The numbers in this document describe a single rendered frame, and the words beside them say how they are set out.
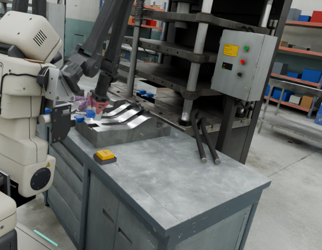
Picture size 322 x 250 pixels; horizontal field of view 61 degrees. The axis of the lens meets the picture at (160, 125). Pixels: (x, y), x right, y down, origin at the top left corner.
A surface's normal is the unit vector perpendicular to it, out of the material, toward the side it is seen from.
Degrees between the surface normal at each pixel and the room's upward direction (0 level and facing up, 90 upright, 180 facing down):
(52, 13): 90
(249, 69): 90
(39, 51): 90
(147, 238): 90
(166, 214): 0
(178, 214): 0
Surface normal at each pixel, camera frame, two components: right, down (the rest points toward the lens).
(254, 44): -0.76, 0.11
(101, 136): 0.63, 0.35
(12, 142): -0.45, 0.09
